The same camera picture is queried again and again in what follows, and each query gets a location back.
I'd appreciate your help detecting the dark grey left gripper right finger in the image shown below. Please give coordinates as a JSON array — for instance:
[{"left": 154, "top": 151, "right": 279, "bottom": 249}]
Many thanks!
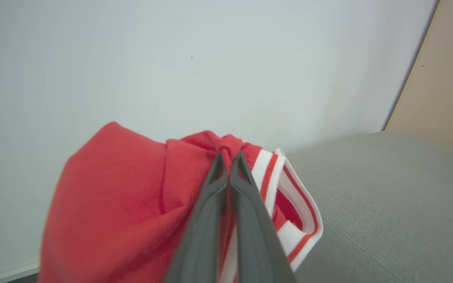
[{"left": 230, "top": 151, "right": 297, "bottom": 283}]

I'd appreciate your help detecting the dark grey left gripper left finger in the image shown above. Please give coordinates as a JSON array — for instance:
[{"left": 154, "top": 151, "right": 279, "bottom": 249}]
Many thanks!
[{"left": 163, "top": 153, "right": 228, "bottom": 283}]

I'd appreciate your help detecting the red jersey with white trim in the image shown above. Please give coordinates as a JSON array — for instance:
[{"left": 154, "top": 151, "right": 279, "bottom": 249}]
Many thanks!
[{"left": 39, "top": 121, "right": 324, "bottom": 283}]

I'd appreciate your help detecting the grey fabric sofa seat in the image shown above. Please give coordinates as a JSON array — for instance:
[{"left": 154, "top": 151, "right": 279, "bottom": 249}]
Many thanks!
[{"left": 287, "top": 131, "right": 453, "bottom": 283}]

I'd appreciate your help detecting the beige wooden panel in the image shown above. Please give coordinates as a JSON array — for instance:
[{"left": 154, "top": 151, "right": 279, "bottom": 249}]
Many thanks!
[{"left": 385, "top": 0, "right": 453, "bottom": 157}]

